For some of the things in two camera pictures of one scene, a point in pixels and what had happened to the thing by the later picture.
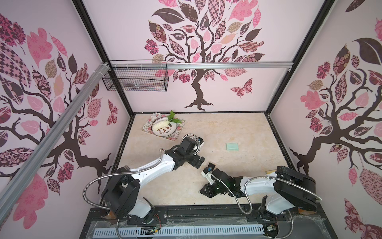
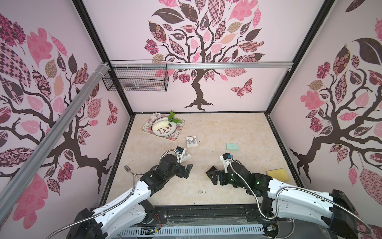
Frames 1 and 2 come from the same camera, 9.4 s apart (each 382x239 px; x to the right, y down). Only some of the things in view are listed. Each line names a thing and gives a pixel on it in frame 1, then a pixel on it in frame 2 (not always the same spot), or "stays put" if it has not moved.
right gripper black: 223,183 -> 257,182
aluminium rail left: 14,189 stays put
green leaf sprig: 171,119 stays put
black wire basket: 137,75 stays put
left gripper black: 194,163 -> 182,169
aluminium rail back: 131,64 stays put
